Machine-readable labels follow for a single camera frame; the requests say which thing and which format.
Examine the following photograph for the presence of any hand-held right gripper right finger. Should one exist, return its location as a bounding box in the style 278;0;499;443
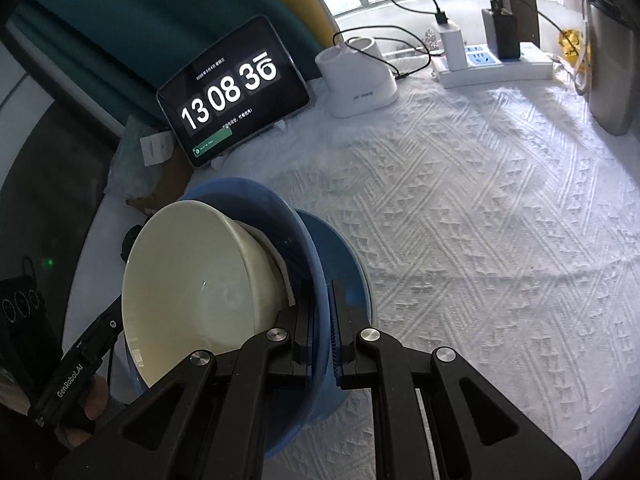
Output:
327;280;582;480

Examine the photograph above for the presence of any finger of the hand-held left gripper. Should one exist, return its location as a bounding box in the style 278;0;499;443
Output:
80;295;124;358

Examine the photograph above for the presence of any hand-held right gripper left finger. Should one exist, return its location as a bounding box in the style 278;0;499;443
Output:
52;280;317;480

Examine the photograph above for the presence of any oval blue plate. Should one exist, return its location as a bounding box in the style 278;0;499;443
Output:
292;209;374;418

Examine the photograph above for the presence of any cream bowl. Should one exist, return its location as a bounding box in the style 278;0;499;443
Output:
121;201;297;388

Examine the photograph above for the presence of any large dark blue bowl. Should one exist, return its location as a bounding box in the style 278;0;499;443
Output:
130;176;333;461

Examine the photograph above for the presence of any person's left hand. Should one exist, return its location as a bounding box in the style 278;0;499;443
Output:
60;375;126;451

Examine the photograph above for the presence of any black device with rings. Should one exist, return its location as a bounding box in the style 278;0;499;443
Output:
0;275;48;401

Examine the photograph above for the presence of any black round object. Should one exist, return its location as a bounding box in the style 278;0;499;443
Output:
121;224;143;262

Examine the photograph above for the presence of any cardboard box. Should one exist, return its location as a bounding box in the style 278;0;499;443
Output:
125;145;193;211

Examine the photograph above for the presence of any clear plastic bag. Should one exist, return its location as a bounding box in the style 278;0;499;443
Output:
107;115;173;201

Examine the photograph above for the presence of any small white box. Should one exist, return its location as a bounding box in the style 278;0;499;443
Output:
140;132;173;166

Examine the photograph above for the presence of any tablet showing clock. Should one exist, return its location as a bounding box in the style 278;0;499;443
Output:
156;15;311;168

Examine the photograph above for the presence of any teal curtain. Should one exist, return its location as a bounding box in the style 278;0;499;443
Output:
5;0;301;131

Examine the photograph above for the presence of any white power strip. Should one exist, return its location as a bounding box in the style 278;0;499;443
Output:
432;42;555;89

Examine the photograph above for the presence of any white charger plug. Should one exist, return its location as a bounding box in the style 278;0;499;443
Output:
439;22;466;70

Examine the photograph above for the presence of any yellow curtain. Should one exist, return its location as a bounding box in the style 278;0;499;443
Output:
250;0;338;56

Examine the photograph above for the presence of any black charger block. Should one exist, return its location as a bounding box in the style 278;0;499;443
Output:
482;0;522;60

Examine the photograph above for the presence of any yellow wrapper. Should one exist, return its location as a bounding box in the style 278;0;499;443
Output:
559;29;592;61

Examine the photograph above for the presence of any steel tumbler black lid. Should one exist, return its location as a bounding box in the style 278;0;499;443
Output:
572;0;640;136

